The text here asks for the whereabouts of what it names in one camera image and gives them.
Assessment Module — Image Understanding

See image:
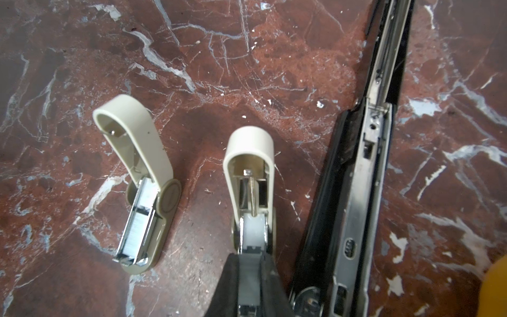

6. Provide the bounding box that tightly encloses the black stapler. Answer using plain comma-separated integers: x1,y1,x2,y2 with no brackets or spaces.
289,1,413,316

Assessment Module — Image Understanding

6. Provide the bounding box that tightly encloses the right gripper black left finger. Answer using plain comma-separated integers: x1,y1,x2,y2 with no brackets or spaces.
204,254,240,317

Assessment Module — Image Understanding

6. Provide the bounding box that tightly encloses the yellow plastic tray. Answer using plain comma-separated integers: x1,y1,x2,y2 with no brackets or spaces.
477,256,507,317

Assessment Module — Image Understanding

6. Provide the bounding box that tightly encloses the white mini stapler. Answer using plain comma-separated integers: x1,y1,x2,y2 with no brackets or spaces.
223,125,276,254
93,95,182,275

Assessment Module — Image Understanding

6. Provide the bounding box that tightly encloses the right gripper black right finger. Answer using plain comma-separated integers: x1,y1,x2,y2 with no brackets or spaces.
260,253,294,317

